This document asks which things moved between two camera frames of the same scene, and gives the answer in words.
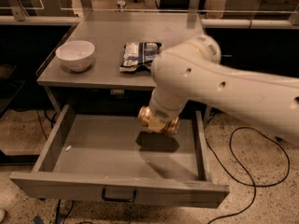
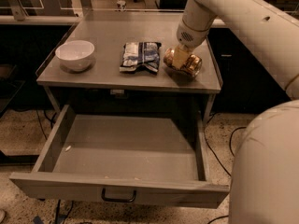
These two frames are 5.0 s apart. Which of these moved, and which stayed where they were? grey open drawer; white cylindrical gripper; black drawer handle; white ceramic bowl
Moved: white cylindrical gripper
Stayed: black drawer handle; white ceramic bowl; grey open drawer
